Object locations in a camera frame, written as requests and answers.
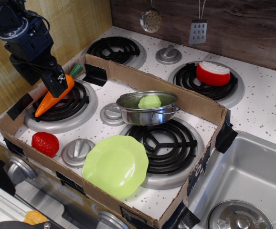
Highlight light green plastic plate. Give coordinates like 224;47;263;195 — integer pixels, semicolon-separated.
82;135;149;199

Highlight front left black burner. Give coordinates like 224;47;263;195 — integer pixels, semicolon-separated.
24;80;98;134

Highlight hanging slotted steel spoon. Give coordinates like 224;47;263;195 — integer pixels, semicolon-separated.
139;0;162;33

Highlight yellow toy food piece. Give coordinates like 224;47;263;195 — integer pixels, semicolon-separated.
23;210;48;225

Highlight red white toy cheese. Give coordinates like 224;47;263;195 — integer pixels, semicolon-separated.
196;61;231;86

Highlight black burner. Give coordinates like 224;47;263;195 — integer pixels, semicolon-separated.
83;36;147;69
168;61;245;108
121;118;204;190
24;80;98;134

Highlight steel pot lid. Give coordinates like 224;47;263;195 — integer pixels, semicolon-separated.
207;200;274;229

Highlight red toy strawberry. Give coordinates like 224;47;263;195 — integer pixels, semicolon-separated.
32;132;60;158

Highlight back right black burner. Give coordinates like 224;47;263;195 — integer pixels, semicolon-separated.
168;61;245;108

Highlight right front panel knob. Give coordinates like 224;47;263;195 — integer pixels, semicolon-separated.
96;210;129;229

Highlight small steel pan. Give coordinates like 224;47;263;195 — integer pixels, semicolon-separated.
117;91;180;126

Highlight hanging steel spatula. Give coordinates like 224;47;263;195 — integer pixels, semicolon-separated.
189;0;208;45

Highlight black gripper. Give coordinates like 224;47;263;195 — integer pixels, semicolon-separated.
4;33;68;98

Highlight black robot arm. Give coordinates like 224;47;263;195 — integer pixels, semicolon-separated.
0;0;68;98

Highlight steel sink basin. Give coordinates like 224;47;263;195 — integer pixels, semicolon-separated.
188;132;276;229

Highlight back silver stove knob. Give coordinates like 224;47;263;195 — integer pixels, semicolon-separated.
155;45;182;65

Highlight front right black burner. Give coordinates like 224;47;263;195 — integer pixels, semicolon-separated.
121;118;204;190

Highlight panel knob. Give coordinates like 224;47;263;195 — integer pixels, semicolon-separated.
7;156;37;185
96;210;129;229

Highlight silver stove knob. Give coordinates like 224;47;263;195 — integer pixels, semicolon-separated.
62;138;95;168
100;103;125;126
155;45;182;65

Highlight brown cardboard fence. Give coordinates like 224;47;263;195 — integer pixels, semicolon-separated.
0;53;238;229

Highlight orange toy carrot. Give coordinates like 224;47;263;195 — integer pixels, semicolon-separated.
34;63;84;118

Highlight light green toy broccoli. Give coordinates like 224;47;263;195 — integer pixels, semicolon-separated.
138;94;161;109

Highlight middle silver stove knob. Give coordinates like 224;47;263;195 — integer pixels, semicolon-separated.
100;103;125;126

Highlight back left black burner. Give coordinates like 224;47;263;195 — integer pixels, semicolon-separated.
83;36;147;69

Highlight front silver stove knob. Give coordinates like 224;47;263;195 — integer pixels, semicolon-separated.
62;138;95;168

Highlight left front panel knob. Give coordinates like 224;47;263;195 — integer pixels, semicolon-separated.
7;156;37;185

